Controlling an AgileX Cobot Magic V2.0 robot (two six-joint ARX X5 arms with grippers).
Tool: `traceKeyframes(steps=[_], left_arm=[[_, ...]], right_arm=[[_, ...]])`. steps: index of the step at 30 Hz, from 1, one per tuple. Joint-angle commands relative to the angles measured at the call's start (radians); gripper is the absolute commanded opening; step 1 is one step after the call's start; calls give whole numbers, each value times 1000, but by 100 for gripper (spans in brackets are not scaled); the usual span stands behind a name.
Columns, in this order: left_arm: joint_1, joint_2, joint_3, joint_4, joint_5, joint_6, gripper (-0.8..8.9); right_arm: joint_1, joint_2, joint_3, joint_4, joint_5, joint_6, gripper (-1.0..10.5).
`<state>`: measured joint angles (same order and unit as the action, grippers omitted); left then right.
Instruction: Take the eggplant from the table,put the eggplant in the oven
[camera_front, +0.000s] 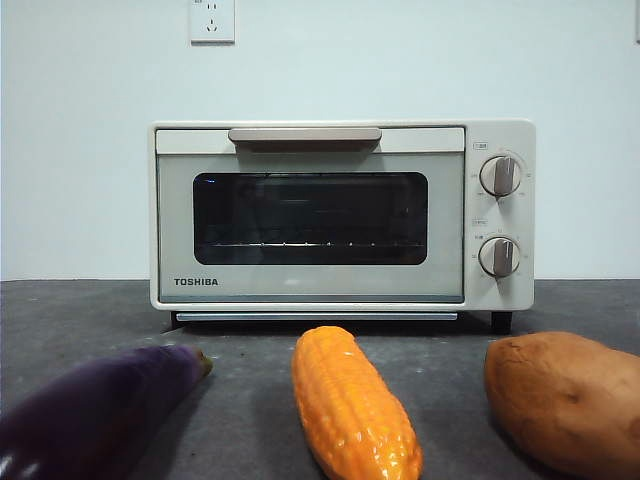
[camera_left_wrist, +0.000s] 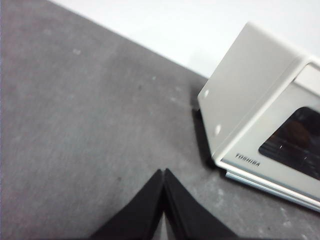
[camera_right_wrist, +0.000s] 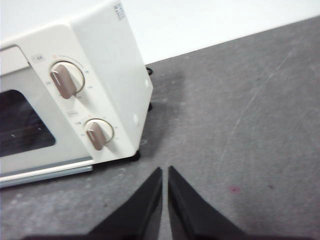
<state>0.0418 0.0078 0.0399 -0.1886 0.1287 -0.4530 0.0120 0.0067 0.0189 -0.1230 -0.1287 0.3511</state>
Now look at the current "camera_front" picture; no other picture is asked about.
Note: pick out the cream temperature knob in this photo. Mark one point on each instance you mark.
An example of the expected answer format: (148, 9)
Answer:
(500, 176)

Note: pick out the cream timer knob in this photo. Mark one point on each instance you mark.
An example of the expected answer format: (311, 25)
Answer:
(500, 257)

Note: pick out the brown sweet potato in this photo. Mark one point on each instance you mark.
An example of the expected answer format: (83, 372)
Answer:
(565, 400)

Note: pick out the purple eggplant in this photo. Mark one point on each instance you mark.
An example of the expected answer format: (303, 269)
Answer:
(100, 410)

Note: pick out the glass oven door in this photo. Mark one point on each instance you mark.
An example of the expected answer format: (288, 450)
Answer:
(310, 285)

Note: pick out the white wall socket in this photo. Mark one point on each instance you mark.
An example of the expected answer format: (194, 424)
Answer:
(212, 22)

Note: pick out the cream Toshiba toaster oven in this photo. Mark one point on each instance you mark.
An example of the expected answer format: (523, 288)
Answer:
(527, 290)

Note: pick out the orange corn cob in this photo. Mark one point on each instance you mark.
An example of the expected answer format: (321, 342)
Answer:
(345, 410)

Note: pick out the silver crumb tray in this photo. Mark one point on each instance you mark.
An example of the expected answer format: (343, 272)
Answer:
(315, 316)

